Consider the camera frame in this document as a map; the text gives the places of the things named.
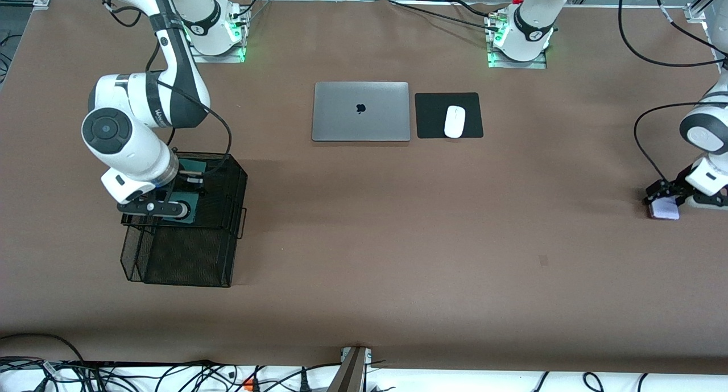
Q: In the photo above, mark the lilac flip phone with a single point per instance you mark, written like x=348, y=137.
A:
x=665, y=211

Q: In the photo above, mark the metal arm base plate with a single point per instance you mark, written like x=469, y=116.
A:
x=216, y=59
x=534, y=65

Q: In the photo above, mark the black mouse pad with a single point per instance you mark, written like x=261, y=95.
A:
x=432, y=113

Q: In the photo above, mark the dark green smartphone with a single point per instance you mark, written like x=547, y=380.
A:
x=185, y=213

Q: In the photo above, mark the black mesh two-tier tray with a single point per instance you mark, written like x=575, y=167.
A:
x=187, y=255

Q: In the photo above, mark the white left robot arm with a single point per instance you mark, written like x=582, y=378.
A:
x=532, y=16

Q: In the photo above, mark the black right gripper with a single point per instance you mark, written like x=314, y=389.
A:
x=183, y=181

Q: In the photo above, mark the white computer mouse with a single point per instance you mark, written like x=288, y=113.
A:
x=454, y=122

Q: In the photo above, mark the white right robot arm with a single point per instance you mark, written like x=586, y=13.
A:
x=122, y=133

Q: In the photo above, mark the grey closed laptop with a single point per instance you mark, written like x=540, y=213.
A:
x=358, y=119

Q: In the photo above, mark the aluminium frame profile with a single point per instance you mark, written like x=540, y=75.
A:
x=42, y=0
x=694, y=13

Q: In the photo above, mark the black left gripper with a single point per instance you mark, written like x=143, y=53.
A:
x=670, y=188

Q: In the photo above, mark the aluminium camera post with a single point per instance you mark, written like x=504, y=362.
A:
x=350, y=375

